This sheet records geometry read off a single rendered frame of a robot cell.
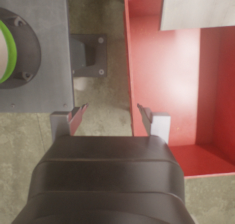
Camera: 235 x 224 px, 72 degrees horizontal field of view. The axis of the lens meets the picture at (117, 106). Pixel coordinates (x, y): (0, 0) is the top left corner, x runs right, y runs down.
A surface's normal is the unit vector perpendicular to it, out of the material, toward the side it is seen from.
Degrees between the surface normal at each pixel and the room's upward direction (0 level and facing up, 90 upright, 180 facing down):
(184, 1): 30
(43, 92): 0
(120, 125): 0
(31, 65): 66
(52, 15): 0
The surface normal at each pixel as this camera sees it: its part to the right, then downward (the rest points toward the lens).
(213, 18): 0.04, 0.72
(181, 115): 0.00, 0.28
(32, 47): 0.91, 0.07
